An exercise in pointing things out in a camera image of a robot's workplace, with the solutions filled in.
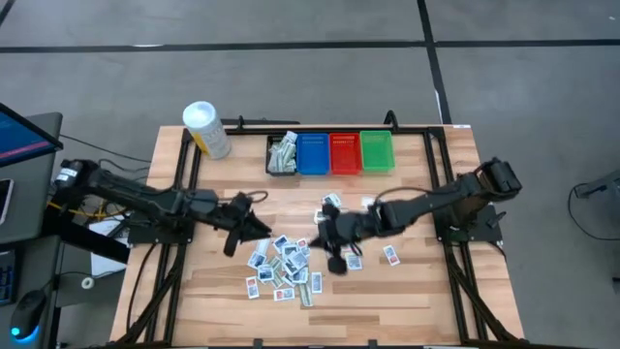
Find white paper sheet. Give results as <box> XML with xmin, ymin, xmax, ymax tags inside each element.
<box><xmin>89</xmin><ymin>215</ymin><xmax>129</xmax><ymax>278</ymax></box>

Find black slotted plastic basket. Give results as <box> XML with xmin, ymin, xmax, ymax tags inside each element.
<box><xmin>264</xmin><ymin>133</ymin><xmax>298</xmax><ymax>176</ymax></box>

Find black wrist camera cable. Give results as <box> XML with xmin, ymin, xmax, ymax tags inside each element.
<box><xmin>372</xmin><ymin>186</ymin><xmax>432</xmax><ymax>209</ymax></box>
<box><xmin>239</xmin><ymin>190</ymin><xmax>270</xmax><ymax>204</ymax></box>

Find black keyboard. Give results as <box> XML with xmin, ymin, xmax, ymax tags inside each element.
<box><xmin>0</xmin><ymin>249</ymin><xmax>19</xmax><ymax>306</ymax></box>

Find red slotted plastic basket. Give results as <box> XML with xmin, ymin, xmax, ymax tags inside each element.
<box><xmin>328</xmin><ymin>132</ymin><xmax>363</xmax><ymax>175</ymax></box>

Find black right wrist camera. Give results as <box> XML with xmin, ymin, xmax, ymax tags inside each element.
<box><xmin>357</xmin><ymin>210</ymin><xmax>388</xmax><ymax>238</ymax></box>

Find smartphone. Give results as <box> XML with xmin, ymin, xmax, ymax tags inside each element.
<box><xmin>0</xmin><ymin>177</ymin><xmax>16</xmax><ymax>227</ymax></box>

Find white wipes canister yellow label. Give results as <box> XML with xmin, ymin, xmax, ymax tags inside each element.
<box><xmin>181</xmin><ymin>100</ymin><xmax>233</xmax><ymax>161</ymax></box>

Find black diagonal support beam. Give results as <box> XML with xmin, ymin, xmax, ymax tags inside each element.
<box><xmin>46</xmin><ymin>183</ymin><xmax>132</xmax><ymax>266</ymax></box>

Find green slotted plastic basket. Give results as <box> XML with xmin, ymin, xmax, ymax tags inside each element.
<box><xmin>359</xmin><ymin>129</ymin><xmax>396</xmax><ymax>175</ymax></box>

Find grey stand foot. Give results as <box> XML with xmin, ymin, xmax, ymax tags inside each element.
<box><xmin>573</xmin><ymin>169</ymin><xmax>620</xmax><ymax>200</ymax></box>

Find thin black cable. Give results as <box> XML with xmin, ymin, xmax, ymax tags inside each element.
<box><xmin>60</xmin><ymin>133</ymin><xmax>152</xmax><ymax>164</ymax></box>

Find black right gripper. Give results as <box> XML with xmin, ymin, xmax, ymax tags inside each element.
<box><xmin>309</xmin><ymin>203</ymin><xmax>362</xmax><ymax>276</ymax></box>

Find black computer mouse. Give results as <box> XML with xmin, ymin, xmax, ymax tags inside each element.
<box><xmin>9</xmin><ymin>289</ymin><xmax>48</xmax><ymax>343</ymax></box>

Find black cable along frame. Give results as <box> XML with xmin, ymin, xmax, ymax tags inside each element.
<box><xmin>125</xmin><ymin>241</ymin><xmax>161</xmax><ymax>336</ymax></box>

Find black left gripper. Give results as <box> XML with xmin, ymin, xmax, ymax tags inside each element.
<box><xmin>222</xmin><ymin>211</ymin><xmax>273</xmax><ymax>258</ymax></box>

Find monitor with blue screen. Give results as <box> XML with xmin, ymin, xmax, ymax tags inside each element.
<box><xmin>0</xmin><ymin>101</ymin><xmax>66</xmax><ymax>169</ymax></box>

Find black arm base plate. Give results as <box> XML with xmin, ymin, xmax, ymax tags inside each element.
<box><xmin>431</xmin><ymin>203</ymin><xmax>508</xmax><ymax>244</ymax></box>
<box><xmin>127</xmin><ymin>206</ymin><xmax>198</xmax><ymax>245</ymax></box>

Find black floor cable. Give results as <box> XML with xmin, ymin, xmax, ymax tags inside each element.
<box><xmin>567</xmin><ymin>182</ymin><xmax>620</xmax><ymax>242</ymax></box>

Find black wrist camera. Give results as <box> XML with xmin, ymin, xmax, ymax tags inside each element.
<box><xmin>230</xmin><ymin>192</ymin><xmax>254</xmax><ymax>217</ymax></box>
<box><xmin>357</xmin><ymin>210</ymin><xmax>388</xmax><ymax>238</ymax></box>

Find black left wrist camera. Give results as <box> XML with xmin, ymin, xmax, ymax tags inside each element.
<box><xmin>230</xmin><ymin>192</ymin><xmax>254</xmax><ymax>217</ymax></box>

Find laptop with blue screen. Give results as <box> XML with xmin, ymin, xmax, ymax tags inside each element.
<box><xmin>0</xmin><ymin>111</ymin><xmax>65</xmax><ymax>246</ymax></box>

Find blue slotted plastic basket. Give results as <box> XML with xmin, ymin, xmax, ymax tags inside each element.
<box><xmin>295</xmin><ymin>132</ymin><xmax>332</xmax><ymax>176</ymax></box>

